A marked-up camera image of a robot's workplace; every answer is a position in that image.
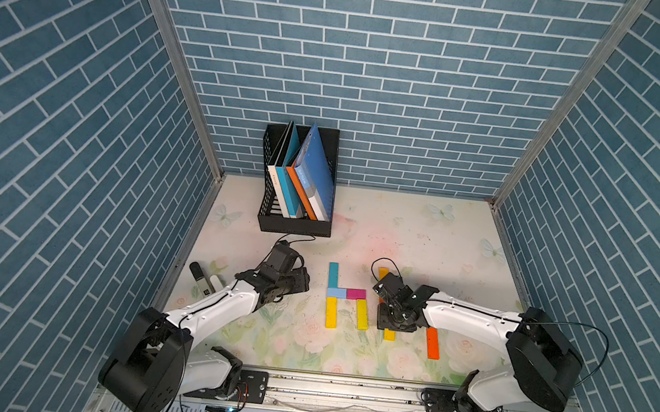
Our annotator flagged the teal long block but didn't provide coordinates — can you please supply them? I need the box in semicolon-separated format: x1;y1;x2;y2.
328;262;339;289

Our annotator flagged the magenta block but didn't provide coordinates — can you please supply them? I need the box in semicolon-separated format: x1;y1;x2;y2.
346;288;367;301

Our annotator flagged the light blue block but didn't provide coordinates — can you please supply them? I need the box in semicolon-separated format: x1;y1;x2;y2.
326;288;347;299

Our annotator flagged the orange long block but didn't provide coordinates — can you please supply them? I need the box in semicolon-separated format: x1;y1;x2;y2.
426;327;440;361

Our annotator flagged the yellow long block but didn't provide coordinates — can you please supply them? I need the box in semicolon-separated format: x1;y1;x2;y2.
325;296;338;329

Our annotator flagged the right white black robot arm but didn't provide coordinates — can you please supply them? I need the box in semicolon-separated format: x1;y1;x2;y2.
373;273;582;412

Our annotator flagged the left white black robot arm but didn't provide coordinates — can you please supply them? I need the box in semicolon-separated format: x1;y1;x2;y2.
98;240;310;412

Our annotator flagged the black mesh file holder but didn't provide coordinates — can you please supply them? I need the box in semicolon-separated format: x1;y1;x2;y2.
258;122;340;238

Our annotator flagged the teal book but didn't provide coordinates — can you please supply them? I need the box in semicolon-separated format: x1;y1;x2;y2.
277;123;305;219

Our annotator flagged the small black white device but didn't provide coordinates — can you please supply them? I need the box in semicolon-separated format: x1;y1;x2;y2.
189;261;215;297

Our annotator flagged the white book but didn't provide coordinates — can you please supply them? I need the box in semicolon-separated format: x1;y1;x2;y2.
267;122;294;218

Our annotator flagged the orange book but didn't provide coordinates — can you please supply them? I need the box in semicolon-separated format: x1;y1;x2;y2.
287;166;318;221

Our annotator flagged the large blue folder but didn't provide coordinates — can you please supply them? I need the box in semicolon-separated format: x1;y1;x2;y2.
292;125;336;222

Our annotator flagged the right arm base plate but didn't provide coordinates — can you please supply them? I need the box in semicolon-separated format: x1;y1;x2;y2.
418;387;504;412

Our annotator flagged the aluminium mounting rail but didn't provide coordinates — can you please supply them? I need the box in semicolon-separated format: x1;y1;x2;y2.
86;348;606;412

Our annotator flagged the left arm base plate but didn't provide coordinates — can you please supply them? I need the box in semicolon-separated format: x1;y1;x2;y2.
184;370;270;405

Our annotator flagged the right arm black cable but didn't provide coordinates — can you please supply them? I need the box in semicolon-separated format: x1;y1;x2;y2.
527;317;613;393

